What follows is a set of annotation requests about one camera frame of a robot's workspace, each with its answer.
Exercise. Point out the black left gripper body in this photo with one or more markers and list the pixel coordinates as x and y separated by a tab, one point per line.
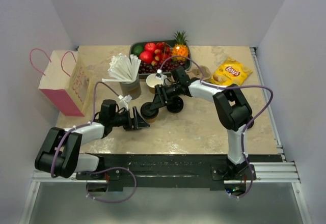
124	119

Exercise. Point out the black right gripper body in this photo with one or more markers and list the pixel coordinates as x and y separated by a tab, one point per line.
168	92

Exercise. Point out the brown paper coffee cup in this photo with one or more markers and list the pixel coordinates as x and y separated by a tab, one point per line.
151	120

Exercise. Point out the black coffee cup lid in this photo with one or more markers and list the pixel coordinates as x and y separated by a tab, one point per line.
148	113

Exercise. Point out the brown pulp cup carrier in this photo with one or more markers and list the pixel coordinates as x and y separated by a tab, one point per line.
203	71

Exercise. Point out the pink white paper bag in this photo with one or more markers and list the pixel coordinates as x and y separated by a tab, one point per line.
66	82

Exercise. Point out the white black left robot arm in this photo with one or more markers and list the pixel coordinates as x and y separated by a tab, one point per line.
59	154

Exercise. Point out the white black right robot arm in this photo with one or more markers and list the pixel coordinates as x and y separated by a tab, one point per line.
234	113

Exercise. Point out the black cup lid stack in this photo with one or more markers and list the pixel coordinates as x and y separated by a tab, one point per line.
176	105

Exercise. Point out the purple grape bunch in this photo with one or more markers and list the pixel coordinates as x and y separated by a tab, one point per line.
154	66

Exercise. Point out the grey metal straw holder cup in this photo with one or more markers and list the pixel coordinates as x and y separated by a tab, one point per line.
131	88

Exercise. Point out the red cherry cluster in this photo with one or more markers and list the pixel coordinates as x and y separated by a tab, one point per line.
162	52

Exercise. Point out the red apple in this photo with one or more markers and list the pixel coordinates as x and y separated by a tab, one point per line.
150	47
146	57

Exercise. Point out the orange pineapple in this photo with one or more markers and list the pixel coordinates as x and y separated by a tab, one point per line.
180	50

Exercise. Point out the white wrapped straw bundle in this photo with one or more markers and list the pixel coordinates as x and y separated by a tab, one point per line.
123	68

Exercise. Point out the dark green fruit tray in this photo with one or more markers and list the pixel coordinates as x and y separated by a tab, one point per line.
171	43

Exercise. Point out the green lime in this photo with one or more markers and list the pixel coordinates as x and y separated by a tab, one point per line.
137	50

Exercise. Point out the yellow chips bag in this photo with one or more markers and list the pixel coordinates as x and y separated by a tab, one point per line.
230	72

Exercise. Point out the single black cup lid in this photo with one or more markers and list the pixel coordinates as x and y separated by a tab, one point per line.
250	125

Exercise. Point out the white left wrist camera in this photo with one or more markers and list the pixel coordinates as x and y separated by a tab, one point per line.
124	101

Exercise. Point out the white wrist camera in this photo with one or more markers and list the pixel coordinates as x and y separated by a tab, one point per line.
124	101
160	76

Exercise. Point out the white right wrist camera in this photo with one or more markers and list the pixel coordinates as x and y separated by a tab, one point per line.
160	76

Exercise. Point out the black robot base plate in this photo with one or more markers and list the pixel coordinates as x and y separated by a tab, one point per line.
161	171

